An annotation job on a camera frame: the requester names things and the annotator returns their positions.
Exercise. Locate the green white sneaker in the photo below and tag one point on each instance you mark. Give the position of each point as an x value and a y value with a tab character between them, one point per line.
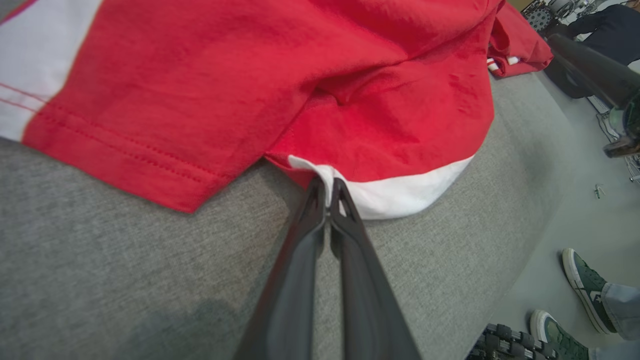
560	337
587	287

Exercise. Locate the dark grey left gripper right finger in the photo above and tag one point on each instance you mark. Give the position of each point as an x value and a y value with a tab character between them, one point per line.
367	310

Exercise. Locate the small metal floor object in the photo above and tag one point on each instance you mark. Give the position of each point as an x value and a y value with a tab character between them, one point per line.
599	191

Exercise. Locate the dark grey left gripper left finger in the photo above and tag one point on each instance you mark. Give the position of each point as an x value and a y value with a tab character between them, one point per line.
290	300

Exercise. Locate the red shorts with white trim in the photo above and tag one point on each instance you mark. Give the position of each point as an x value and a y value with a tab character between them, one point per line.
400	140

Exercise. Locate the grey wheeled equipment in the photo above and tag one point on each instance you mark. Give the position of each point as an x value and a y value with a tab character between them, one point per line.
542	15

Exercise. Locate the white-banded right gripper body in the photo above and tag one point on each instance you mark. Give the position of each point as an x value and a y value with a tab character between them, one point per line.
630	125

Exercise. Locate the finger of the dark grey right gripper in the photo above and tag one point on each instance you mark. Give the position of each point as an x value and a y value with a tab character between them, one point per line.
600	70
567	85

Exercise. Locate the person in dark navy top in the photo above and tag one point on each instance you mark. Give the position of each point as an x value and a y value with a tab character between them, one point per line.
612	32

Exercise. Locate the red Bulls 23 jersey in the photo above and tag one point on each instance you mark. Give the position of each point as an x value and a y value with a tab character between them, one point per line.
175	100

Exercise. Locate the blue jeans leg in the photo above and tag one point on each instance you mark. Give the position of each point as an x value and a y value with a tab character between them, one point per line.
617	352
622	310

